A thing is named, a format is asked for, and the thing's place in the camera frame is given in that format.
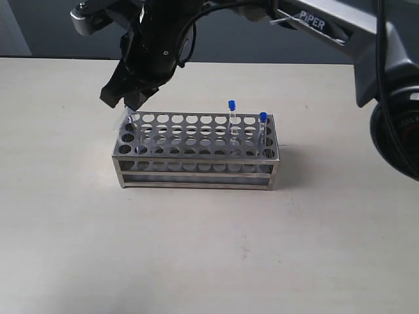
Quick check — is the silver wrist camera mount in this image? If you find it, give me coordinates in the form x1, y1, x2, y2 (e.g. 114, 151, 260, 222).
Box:
69, 1, 145, 36

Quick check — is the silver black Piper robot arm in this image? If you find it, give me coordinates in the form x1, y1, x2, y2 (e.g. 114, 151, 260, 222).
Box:
100, 1, 418, 179

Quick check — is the blue-capped tube back tall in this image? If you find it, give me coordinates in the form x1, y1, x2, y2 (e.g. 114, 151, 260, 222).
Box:
228, 100, 239, 146

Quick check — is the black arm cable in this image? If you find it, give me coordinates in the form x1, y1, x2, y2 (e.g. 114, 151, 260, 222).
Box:
175, 9, 213, 68

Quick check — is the stainless steel test tube rack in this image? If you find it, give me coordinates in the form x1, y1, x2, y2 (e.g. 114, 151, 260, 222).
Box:
112, 111, 280, 190

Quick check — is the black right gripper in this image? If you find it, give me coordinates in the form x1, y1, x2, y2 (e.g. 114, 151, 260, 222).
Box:
100, 1, 204, 110

